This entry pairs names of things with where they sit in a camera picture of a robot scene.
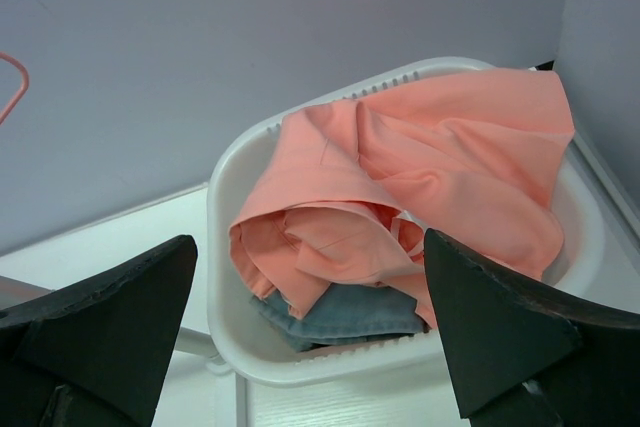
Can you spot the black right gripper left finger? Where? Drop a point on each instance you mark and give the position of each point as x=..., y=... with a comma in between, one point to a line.
x=96, y=352

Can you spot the pink wire hanger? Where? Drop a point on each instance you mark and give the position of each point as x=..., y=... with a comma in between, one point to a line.
x=21, y=91

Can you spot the white plastic basket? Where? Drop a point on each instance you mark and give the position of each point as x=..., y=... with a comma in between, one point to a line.
x=253, y=348

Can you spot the blue denim garment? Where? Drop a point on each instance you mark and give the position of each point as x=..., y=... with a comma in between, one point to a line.
x=344, y=315

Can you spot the white clothes rack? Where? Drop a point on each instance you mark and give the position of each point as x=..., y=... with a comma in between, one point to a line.
x=230, y=388

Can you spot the coral orange garment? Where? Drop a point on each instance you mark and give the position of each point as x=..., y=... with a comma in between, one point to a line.
x=353, y=184

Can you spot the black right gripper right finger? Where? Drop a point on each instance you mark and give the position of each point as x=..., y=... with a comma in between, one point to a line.
x=522, y=353

